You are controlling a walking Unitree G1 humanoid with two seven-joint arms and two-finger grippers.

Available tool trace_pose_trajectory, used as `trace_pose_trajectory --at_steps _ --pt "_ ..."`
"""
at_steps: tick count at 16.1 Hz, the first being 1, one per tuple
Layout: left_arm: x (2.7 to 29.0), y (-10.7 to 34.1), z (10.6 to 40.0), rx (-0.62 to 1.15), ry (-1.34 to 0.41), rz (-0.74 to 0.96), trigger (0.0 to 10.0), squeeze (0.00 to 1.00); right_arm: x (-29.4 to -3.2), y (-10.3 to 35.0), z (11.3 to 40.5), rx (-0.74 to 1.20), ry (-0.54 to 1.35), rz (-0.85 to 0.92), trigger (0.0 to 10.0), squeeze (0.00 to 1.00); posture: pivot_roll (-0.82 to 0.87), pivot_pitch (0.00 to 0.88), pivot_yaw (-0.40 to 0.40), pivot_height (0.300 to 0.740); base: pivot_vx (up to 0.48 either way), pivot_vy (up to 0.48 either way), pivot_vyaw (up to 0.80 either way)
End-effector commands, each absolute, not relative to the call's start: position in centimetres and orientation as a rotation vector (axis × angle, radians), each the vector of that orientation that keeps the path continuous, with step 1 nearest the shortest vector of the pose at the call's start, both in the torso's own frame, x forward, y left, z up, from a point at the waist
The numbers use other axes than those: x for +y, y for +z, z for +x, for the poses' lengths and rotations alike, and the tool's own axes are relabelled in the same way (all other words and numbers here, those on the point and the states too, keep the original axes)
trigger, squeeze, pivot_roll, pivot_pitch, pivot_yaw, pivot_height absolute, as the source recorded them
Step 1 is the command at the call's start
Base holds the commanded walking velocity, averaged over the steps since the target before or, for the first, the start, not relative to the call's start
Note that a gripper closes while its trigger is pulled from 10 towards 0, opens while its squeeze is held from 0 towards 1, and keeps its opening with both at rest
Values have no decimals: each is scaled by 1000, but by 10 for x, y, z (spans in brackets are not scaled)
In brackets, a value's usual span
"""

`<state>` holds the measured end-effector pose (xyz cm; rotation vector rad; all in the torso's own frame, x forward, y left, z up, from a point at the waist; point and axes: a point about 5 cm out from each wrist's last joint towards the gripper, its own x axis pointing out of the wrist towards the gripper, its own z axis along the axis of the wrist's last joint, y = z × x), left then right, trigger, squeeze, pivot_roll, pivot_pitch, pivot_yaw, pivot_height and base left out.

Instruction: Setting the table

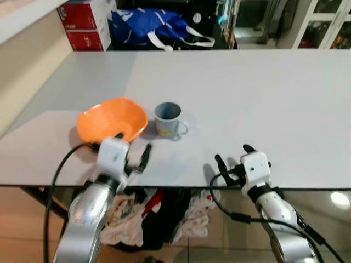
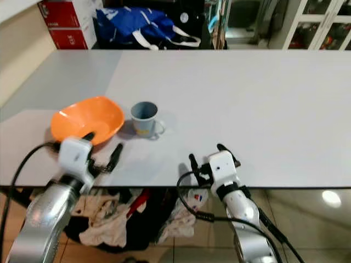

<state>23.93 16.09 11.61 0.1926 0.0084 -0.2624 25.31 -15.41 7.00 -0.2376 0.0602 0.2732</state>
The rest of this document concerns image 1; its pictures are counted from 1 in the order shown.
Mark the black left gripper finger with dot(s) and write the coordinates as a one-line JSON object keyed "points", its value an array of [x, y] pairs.
{"points": [[119, 136], [146, 156]]}

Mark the cream crumpled cloth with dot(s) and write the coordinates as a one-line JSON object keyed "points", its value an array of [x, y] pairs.
{"points": [[123, 224]]}

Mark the grey ceramic mug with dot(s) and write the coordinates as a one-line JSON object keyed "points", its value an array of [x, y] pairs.
{"points": [[166, 124]]}

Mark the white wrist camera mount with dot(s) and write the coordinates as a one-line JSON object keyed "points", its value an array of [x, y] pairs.
{"points": [[255, 169], [112, 156]]}

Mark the black laundry basket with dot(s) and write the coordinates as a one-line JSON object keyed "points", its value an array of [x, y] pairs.
{"points": [[164, 224]]}

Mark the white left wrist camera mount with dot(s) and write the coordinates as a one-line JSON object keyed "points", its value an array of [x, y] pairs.
{"points": [[112, 156]]}

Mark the white glass door cabinet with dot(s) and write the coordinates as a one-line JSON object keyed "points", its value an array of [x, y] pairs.
{"points": [[304, 22]]}

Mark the red garment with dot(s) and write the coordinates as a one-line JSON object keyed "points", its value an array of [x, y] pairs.
{"points": [[152, 201]]}

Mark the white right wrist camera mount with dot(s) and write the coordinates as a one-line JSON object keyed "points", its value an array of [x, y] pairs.
{"points": [[255, 169]]}

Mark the orange plastic bowl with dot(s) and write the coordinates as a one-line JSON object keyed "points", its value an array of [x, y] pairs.
{"points": [[109, 118]]}

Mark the white crumpled cloth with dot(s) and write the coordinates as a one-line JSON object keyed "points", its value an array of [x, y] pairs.
{"points": [[194, 219]]}

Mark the white counter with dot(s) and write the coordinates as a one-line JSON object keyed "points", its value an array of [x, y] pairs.
{"points": [[22, 19]]}

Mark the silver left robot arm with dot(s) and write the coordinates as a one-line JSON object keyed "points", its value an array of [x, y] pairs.
{"points": [[88, 211]]}

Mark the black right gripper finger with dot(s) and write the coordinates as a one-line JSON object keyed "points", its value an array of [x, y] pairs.
{"points": [[249, 148], [221, 166]]}

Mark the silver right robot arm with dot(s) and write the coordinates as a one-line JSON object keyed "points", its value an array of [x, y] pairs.
{"points": [[279, 219]]}

